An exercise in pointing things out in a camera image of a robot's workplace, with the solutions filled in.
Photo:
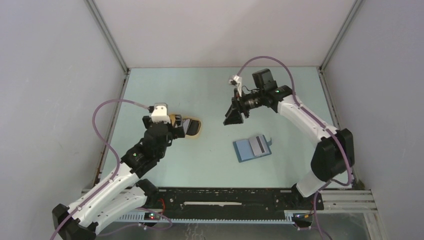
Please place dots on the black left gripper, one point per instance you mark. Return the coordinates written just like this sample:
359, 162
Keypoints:
175, 132

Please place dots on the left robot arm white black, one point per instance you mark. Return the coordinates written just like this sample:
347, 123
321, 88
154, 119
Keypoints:
123, 189

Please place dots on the white grey credit card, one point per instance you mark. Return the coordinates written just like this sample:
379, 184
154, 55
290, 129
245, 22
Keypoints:
259, 146

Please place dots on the blue card holder wallet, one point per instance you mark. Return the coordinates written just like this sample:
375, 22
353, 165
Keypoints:
243, 150

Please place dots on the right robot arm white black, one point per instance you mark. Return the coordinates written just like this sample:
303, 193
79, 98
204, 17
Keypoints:
334, 148

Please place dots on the aluminium frame rail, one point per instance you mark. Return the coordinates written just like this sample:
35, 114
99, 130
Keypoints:
335, 201

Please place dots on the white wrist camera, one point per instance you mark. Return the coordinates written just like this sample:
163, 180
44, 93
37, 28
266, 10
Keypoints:
160, 113
237, 82

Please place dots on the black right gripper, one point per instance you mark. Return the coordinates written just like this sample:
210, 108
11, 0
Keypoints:
233, 115

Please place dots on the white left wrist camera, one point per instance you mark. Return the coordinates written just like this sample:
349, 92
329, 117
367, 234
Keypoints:
160, 113

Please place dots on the black credit card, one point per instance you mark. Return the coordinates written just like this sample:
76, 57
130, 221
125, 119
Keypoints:
191, 127

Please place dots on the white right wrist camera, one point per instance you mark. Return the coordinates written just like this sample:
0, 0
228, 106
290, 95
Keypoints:
237, 82

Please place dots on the beige oval card tray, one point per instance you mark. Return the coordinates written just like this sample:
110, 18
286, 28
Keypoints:
177, 121

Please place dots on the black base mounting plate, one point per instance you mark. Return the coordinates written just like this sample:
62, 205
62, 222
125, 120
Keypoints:
230, 204

